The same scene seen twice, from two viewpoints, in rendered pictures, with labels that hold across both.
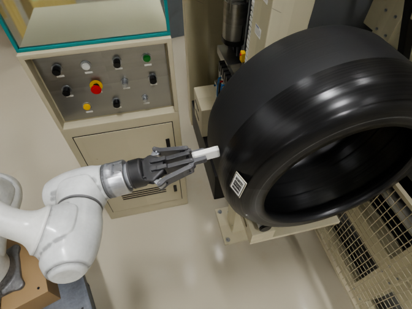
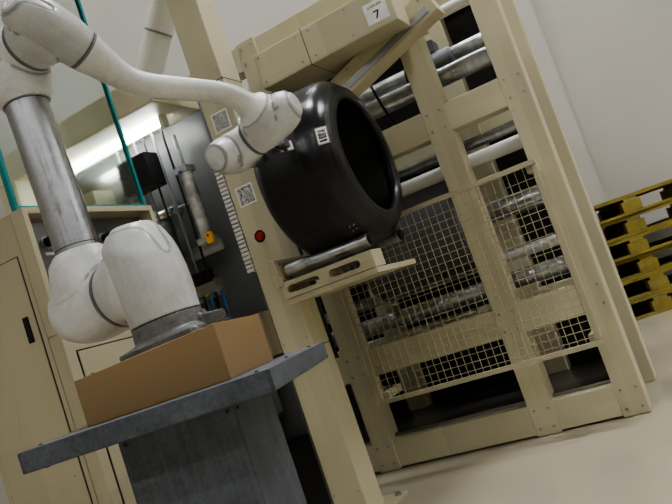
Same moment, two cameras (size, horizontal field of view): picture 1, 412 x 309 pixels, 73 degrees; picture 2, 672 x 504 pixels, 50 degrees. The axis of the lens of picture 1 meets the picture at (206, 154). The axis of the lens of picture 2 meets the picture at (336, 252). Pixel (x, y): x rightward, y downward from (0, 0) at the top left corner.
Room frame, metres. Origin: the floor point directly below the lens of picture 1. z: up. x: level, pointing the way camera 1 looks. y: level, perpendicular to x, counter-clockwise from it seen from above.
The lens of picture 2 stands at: (-0.96, 1.71, 0.70)
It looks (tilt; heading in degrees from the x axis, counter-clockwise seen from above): 5 degrees up; 309
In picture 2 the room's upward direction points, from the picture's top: 19 degrees counter-clockwise
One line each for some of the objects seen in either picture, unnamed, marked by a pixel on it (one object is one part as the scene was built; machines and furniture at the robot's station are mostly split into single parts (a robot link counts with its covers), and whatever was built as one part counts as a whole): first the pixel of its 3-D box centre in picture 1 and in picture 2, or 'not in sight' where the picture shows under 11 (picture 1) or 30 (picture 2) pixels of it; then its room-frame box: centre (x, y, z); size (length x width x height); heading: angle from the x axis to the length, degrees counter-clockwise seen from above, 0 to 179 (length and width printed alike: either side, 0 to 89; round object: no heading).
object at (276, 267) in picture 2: not in sight; (302, 269); (0.79, -0.26, 0.90); 0.40 x 0.03 x 0.10; 103
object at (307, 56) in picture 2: not in sight; (335, 44); (0.56, -0.62, 1.71); 0.61 x 0.25 x 0.15; 13
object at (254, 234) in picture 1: (247, 195); (332, 274); (0.58, -0.17, 0.84); 0.36 x 0.09 x 0.06; 13
